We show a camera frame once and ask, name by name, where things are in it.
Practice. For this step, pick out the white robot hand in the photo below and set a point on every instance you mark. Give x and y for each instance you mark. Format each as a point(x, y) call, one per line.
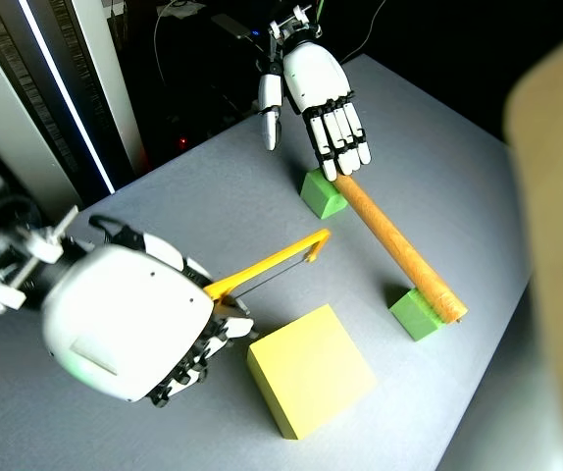
point(313, 78)
point(124, 314)

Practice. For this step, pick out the round wooden stick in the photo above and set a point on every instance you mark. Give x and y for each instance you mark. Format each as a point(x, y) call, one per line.
point(394, 240)

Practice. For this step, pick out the black device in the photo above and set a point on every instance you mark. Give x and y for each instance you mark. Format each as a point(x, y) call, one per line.
point(232, 25)

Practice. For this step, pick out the green block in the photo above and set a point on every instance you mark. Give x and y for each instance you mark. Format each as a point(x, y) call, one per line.
point(318, 193)
point(411, 314)

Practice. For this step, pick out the grey table cloth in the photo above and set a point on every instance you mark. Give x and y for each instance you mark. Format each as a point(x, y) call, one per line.
point(213, 196)

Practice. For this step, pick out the yellow block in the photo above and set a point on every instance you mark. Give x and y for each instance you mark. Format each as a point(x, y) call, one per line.
point(311, 363)

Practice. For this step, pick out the white column with light strip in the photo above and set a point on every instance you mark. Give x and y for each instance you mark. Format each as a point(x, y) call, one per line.
point(90, 73)

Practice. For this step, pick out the blurred beige board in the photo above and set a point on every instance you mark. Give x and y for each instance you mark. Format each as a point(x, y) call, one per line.
point(561, 196)

